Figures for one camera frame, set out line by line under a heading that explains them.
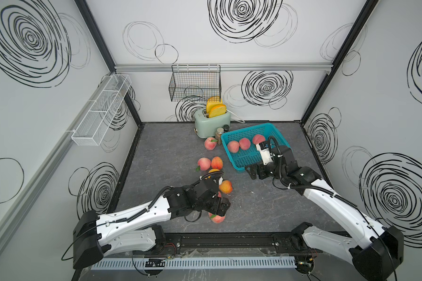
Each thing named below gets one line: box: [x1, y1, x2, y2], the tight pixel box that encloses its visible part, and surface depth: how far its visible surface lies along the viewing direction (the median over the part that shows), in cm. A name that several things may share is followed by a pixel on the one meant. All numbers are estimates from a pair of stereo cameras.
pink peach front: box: [208, 211, 226, 224], surface depth 77 cm
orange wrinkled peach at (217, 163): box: [211, 156, 224, 170], surface depth 96 cm
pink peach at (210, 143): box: [203, 136, 219, 151], surface depth 104 cm
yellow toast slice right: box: [208, 104, 227, 119], surface depth 101 cm
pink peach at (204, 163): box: [197, 156, 211, 171], surface depth 96 cm
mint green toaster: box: [194, 108, 231, 139], surface depth 106 cm
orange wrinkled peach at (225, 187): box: [219, 179, 233, 194], surface depth 88 cm
